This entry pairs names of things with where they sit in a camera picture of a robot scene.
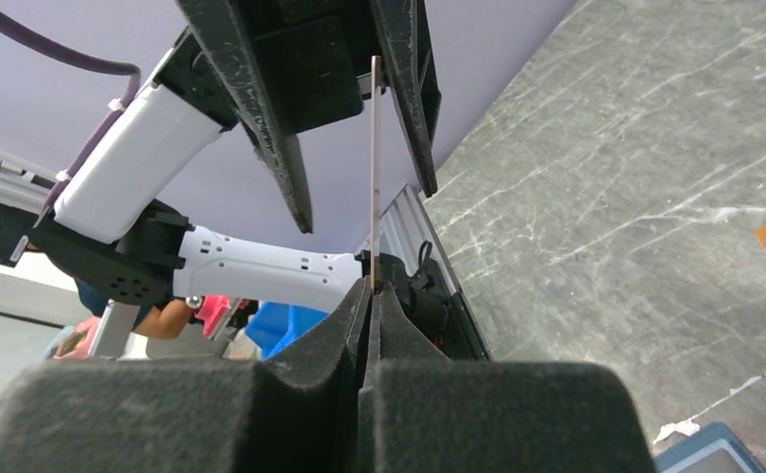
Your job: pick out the blue card holder wallet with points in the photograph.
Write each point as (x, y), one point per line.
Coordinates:
(713, 449)

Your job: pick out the person in background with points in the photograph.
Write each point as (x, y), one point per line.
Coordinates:
(162, 320)

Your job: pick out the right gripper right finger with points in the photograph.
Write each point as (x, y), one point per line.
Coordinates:
(420, 411)

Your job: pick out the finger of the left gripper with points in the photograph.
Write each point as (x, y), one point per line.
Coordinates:
(409, 62)
(224, 36)

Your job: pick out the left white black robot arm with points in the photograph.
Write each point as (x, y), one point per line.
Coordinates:
(104, 223)

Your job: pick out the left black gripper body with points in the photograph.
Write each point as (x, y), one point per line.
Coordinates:
(312, 54)

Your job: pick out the blue plastic bin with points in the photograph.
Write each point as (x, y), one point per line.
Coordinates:
(276, 326)

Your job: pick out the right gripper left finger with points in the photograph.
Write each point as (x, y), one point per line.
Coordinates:
(295, 412)

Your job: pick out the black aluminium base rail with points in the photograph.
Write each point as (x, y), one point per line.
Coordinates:
(431, 297)

